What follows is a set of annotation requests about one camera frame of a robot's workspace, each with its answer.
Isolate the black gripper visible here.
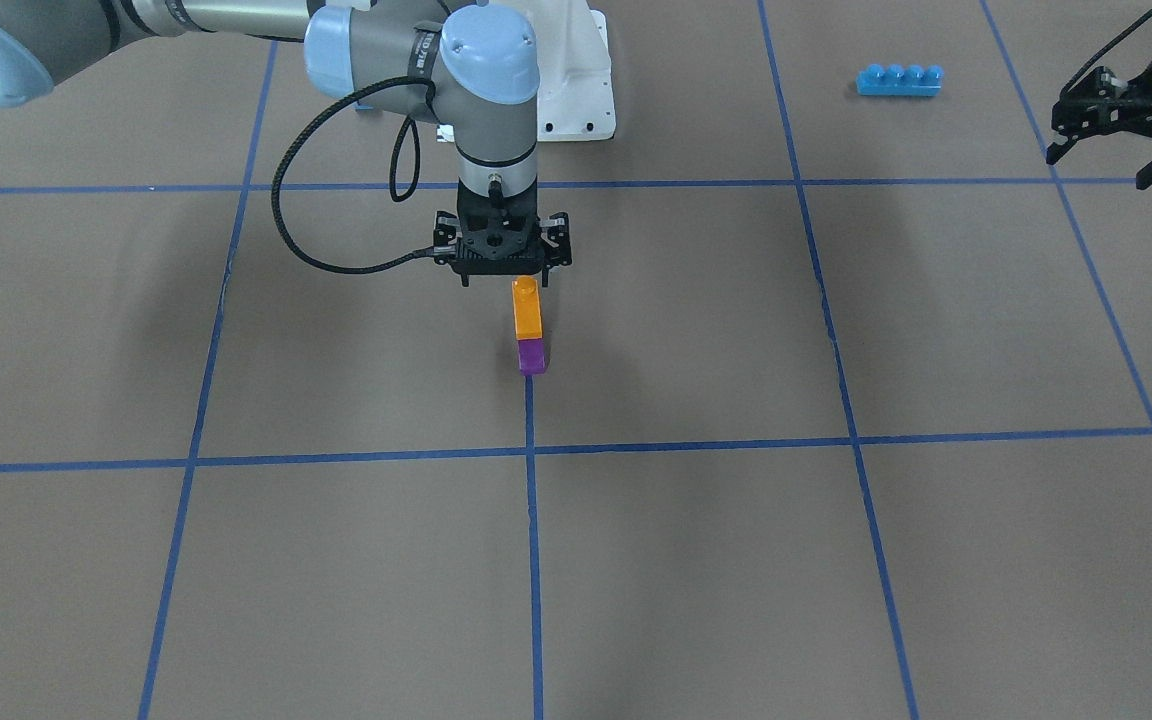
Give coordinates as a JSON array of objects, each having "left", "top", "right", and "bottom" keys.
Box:
[{"left": 456, "top": 181, "right": 539, "bottom": 236}]

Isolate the orange trapezoid block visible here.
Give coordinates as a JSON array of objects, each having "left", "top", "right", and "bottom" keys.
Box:
[{"left": 511, "top": 275, "right": 544, "bottom": 341}]

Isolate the purple trapezoid block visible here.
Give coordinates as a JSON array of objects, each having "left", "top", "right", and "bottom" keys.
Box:
[{"left": 517, "top": 338, "right": 548, "bottom": 377}]

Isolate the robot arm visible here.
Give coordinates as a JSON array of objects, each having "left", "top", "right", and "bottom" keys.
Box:
[{"left": 0, "top": 1, "right": 540, "bottom": 240}]

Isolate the long blue four-stud block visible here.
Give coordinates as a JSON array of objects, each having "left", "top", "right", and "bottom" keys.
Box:
[{"left": 855, "top": 63, "right": 945, "bottom": 97}]

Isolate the white camera mast pedestal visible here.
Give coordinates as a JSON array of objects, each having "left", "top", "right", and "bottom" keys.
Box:
[{"left": 520, "top": 1, "right": 617, "bottom": 143}]

